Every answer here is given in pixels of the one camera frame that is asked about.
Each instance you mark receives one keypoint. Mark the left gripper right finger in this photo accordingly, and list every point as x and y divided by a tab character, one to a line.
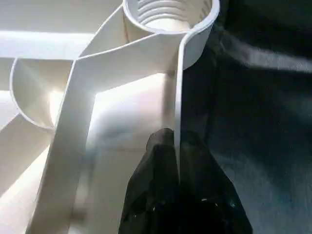
207	195

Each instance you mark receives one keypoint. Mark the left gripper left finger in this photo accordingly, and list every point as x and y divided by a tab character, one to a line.
148	190

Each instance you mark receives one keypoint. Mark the white plastic table top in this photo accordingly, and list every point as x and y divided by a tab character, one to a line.
58	97

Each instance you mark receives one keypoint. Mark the black mat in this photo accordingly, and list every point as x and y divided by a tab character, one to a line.
263	122

